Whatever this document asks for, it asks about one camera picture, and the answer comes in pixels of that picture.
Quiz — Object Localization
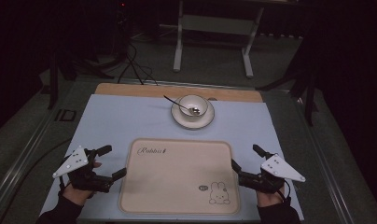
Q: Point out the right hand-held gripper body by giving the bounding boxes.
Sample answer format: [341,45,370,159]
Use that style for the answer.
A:
[238,152,306,194]

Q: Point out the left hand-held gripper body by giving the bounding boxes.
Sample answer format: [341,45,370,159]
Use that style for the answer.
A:
[51,145,115,194]

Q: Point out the person's right hand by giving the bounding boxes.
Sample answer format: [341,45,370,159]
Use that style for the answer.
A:
[256,186,286,208]

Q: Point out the person's left hand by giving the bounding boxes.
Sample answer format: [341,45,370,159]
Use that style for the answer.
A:
[62,160,103,207]

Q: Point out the light blue table mat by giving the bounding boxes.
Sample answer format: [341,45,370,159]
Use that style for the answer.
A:
[39,93,304,222]

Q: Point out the black square floor plate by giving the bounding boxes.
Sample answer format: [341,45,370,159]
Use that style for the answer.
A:
[53,108,78,122]

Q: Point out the beige rabbit print placemat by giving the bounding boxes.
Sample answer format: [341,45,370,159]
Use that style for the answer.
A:
[118,137,242,216]

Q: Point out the white ceramic saucer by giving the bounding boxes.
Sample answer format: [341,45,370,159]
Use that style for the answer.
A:
[171,96,216,131]

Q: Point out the white ceramic bowl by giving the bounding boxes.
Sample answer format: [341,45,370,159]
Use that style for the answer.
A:
[177,94,209,119]

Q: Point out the black stand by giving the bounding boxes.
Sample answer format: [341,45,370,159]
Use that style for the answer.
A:
[256,27,320,127]
[46,43,116,110]

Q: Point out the metal spoon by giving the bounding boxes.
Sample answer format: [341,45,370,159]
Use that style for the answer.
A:
[162,94,202,116]

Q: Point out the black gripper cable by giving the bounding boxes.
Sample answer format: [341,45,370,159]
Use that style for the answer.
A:
[275,179,293,204]

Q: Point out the dark floor cable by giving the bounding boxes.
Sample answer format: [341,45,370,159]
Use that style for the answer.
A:
[0,137,73,220]

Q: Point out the black floor cables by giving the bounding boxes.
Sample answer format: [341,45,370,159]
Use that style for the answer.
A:
[116,38,160,86]

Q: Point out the white metal stand frame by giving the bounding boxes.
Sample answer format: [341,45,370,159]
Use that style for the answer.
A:
[173,0,266,79]

